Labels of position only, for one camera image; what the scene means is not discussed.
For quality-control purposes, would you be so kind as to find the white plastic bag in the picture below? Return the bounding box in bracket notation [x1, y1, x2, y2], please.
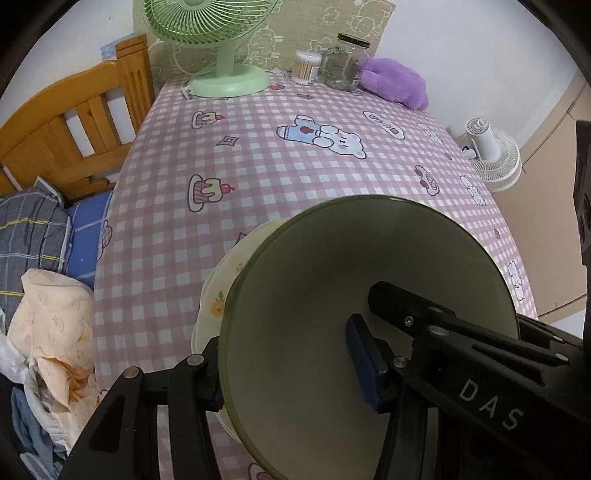
[0, 309, 33, 384]

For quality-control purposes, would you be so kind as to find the cotton swab container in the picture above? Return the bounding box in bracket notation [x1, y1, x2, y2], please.
[292, 50, 322, 85]

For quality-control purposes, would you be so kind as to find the purple plush toy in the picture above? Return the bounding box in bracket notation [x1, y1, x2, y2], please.
[358, 57, 429, 110]

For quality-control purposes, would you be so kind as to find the green desk fan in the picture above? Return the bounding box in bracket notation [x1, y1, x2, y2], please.
[142, 0, 280, 99]

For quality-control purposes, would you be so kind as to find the grey plaid pillow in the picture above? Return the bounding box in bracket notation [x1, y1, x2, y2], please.
[0, 178, 72, 319]

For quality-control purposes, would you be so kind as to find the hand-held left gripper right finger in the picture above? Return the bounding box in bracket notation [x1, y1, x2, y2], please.
[346, 314, 444, 480]

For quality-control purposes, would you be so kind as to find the glass jar with dark lid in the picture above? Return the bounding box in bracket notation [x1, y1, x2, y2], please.
[318, 33, 371, 90]

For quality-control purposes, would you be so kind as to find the pink checkered tablecloth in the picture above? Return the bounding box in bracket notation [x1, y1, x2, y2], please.
[92, 69, 539, 480]

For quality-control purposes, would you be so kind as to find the floral ceramic bowl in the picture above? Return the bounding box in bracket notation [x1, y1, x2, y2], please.
[218, 195, 520, 480]

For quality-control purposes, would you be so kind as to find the peach printed cloth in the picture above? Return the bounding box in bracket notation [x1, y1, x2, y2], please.
[8, 268, 100, 444]

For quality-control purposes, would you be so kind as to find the blue grey clothing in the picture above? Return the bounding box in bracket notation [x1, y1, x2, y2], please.
[11, 385, 70, 476]

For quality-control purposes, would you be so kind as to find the blue checked bedsheet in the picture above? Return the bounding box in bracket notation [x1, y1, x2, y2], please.
[65, 190, 114, 289]

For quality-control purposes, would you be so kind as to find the wooden bed headboard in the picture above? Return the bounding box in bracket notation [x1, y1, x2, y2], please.
[0, 34, 155, 199]

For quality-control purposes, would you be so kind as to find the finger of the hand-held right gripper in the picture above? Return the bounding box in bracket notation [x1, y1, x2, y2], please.
[368, 281, 591, 444]
[516, 314, 591, 365]

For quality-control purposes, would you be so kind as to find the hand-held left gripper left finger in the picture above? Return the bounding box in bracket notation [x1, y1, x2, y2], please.
[58, 337, 227, 480]

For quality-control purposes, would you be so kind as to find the beige patterned board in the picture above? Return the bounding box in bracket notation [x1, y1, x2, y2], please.
[133, 0, 397, 90]

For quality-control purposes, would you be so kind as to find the white fan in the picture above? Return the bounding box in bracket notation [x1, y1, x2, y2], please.
[462, 117, 522, 193]

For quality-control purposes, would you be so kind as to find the scalloped yellow flower plate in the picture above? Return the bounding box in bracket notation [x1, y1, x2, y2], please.
[191, 219, 289, 444]

